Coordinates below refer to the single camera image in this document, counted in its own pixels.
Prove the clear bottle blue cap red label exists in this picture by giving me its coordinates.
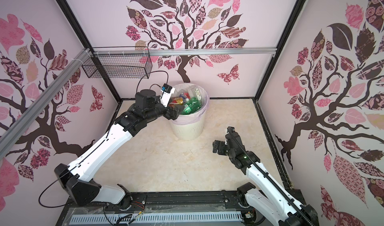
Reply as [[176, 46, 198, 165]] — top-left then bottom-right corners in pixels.
[[183, 91, 192, 99]]

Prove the clear bottle green white label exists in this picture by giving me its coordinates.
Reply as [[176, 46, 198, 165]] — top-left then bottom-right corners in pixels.
[[195, 88, 202, 101]]

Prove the orange drink red label bottle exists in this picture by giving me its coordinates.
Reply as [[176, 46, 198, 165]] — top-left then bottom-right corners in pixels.
[[169, 97, 189, 106]]

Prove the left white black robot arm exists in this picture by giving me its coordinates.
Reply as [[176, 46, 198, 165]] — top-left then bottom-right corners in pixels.
[[55, 84, 181, 211]]

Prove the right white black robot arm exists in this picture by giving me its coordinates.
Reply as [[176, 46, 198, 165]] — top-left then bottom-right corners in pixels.
[[213, 126, 319, 226]]

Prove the cream plastic waste bin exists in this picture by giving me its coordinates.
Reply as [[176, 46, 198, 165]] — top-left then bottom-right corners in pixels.
[[170, 114, 206, 141]]

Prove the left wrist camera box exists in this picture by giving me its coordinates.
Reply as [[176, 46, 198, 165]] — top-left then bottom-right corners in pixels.
[[160, 83, 175, 107]]

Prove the black wire mesh basket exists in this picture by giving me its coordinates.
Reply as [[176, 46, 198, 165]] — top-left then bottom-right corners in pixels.
[[82, 46, 153, 79]]

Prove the back aluminium frame rail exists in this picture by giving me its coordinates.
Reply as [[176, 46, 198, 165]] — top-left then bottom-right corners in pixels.
[[93, 47, 277, 56]]

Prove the aluminium frame rail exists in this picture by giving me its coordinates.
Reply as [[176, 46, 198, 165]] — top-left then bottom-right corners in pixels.
[[93, 47, 277, 56], [1, 48, 92, 158]]

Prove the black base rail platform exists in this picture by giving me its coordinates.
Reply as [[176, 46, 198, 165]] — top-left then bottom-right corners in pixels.
[[56, 191, 271, 226]]

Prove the white slotted cable duct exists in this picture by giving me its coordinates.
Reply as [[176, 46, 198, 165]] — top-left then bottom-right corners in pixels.
[[67, 212, 244, 226]]

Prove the left aluminium frame rail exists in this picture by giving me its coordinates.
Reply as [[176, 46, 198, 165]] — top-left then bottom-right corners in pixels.
[[1, 48, 92, 158]]

